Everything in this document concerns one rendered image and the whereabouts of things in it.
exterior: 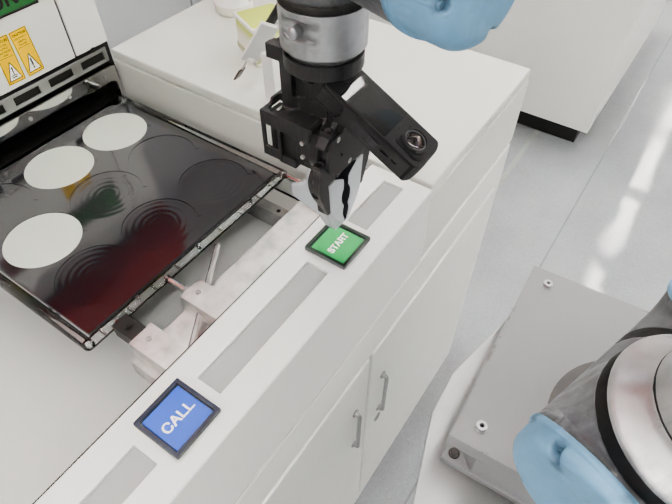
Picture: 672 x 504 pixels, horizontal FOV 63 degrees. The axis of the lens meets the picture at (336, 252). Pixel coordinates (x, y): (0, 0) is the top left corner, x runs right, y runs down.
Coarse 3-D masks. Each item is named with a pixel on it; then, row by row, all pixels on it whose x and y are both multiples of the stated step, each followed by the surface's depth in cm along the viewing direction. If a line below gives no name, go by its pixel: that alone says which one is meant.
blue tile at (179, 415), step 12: (168, 396) 51; (180, 396) 51; (192, 396) 51; (156, 408) 51; (168, 408) 51; (180, 408) 51; (192, 408) 51; (204, 408) 51; (144, 420) 50; (156, 420) 50; (168, 420) 50; (180, 420) 50; (192, 420) 50; (204, 420) 50; (156, 432) 49; (168, 432) 49; (180, 432) 49; (192, 432) 49; (168, 444) 48; (180, 444) 48
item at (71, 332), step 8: (0, 280) 68; (8, 280) 69; (8, 288) 68; (16, 288) 68; (16, 296) 67; (24, 296) 67; (32, 296) 67; (24, 304) 67; (32, 304) 66; (40, 304) 66; (40, 312) 65; (48, 312) 65; (48, 320) 65; (56, 320) 64; (64, 320) 65; (56, 328) 64; (64, 328) 64; (72, 328) 64; (72, 336) 63; (80, 336) 63; (80, 344) 63; (88, 344) 62
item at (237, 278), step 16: (304, 208) 80; (288, 224) 78; (304, 224) 78; (272, 240) 76; (288, 240) 76; (256, 256) 74; (272, 256) 74; (224, 272) 72; (240, 272) 72; (256, 272) 72; (224, 288) 70; (240, 288) 70; (176, 320) 67; (192, 320) 67; (176, 336) 66; (144, 368) 63
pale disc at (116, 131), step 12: (96, 120) 91; (108, 120) 91; (120, 120) 91; (132, 120) 91; (84, 132) 89; (96, 132) 89; (108, 132) 89; (120, 132) 89; (132, 132) 89; (144, 132) 89; (96, 144) 87; (108, 144) 87; (120, 144) 87
